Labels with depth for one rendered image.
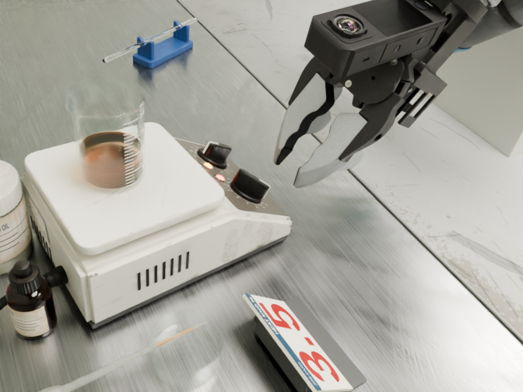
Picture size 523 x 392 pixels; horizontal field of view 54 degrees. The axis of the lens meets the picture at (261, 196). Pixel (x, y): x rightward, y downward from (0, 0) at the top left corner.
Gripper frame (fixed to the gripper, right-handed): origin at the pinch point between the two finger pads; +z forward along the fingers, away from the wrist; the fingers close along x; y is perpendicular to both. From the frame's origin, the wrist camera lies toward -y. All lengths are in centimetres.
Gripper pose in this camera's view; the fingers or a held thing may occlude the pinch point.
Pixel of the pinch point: (289, 163)
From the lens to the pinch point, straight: 48.0
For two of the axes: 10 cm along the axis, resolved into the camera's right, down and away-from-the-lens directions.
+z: -5.8, 7.2, 3.9
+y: 6.0, 0.5, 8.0
